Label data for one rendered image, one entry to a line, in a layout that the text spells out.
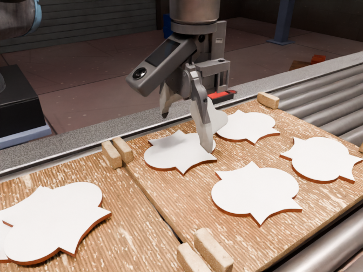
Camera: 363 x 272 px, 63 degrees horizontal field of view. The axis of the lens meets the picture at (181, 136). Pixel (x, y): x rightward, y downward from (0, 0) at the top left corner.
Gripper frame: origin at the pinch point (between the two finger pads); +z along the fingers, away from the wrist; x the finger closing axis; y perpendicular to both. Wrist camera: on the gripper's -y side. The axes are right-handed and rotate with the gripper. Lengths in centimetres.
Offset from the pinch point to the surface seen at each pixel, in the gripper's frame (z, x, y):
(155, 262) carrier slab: 3.8, -17.9, -15.7
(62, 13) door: 50, 472, 91
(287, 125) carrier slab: 3.5, -4.4, 25.3
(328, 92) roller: 6, 5, 56
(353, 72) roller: 5, 10, 77
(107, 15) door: 59, 475, 165
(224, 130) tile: 2.8, 0.5, 11.2
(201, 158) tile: 2.8, -4.7, 1.2
